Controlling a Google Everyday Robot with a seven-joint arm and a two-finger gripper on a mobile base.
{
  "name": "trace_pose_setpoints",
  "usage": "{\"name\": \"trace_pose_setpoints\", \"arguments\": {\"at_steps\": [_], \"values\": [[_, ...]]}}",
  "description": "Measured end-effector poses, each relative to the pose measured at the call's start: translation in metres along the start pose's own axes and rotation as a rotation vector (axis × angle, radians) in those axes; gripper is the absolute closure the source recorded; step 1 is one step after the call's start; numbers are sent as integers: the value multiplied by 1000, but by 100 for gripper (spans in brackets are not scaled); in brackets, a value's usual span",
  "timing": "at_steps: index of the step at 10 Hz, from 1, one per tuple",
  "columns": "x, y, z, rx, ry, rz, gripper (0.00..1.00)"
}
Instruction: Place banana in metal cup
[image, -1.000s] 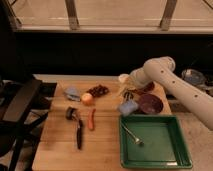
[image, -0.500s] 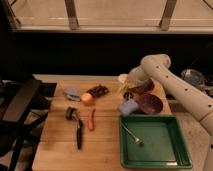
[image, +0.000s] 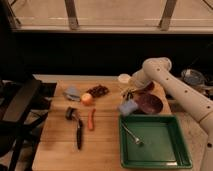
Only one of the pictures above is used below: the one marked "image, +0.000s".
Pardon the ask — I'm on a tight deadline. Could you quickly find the blue bowl on stand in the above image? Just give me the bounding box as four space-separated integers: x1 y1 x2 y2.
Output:
181 69 205 86

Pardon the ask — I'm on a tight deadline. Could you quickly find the blue sponge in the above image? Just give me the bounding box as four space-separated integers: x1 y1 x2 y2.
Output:
118 99 138 116

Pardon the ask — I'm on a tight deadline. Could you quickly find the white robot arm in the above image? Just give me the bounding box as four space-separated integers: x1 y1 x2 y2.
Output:
128 57 213 171

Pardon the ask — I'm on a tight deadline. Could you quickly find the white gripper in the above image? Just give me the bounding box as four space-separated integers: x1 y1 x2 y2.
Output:
124 70 151 100

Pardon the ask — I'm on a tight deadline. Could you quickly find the orange toy apple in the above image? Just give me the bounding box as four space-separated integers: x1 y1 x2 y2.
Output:
81 93 93 106

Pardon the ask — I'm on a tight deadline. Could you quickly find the white cup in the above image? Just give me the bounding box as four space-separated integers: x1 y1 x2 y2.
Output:
118 74 131 85

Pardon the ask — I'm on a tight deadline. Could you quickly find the black office chair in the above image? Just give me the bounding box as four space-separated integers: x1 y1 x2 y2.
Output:
0 79 56 171

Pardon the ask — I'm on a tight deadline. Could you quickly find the orange toy carrot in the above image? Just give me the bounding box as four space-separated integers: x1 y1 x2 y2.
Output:
87 108 96 131

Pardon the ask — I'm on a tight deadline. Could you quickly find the blue cloth toy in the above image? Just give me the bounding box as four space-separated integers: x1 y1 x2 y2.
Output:
64 87 80 102

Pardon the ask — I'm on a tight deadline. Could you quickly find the green plastic tray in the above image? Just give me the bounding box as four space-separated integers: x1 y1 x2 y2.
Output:
119 115 193 169

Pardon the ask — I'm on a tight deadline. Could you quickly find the orange bowl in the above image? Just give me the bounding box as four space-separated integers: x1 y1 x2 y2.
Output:
139 82 155 94

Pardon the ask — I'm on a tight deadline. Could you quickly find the metal spoon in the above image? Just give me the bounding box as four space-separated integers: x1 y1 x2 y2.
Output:
121 123 143 145

